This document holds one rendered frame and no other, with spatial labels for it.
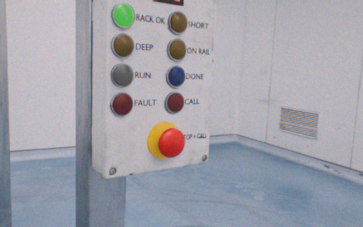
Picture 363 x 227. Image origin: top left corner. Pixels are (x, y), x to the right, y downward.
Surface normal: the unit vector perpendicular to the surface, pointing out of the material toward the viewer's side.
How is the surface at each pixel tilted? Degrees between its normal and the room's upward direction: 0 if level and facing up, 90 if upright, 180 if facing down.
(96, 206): 90
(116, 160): 90
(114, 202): 90
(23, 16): 90
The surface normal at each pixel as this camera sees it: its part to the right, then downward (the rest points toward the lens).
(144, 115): 0.57, 0.14
